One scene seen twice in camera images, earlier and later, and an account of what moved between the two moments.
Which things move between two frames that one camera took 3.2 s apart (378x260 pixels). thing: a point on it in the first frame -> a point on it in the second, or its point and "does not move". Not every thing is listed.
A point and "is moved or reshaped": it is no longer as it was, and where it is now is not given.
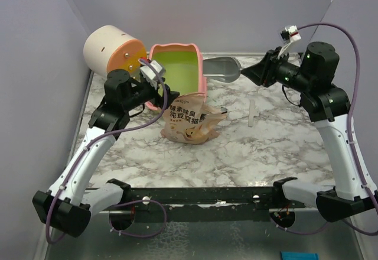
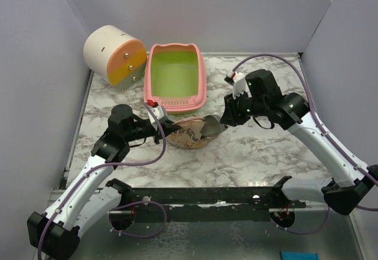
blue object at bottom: [289, 255] does not move
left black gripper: [156, 97] -> [168, 126]
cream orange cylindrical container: [108, 48] does not move
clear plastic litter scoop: [225, 69] -> [212, 126]
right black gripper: [261, 72] -> [232, 114]
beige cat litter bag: [189, 119] is moved or reshaped
